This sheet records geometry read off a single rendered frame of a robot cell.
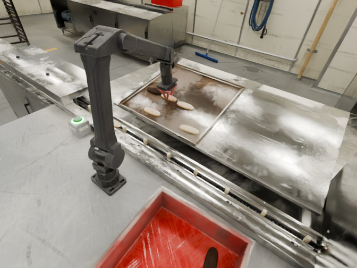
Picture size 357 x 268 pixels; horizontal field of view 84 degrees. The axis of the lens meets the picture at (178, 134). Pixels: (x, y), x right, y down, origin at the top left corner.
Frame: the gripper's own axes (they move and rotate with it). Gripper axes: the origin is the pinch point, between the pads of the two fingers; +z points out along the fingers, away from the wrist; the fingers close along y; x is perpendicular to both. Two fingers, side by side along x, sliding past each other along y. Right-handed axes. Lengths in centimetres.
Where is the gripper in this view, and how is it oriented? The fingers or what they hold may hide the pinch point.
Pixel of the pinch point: (168, 96)
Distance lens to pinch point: 111.7
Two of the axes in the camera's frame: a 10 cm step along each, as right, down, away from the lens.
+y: -5.6, 6.4, -5.3
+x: 8.3, 4.0, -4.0
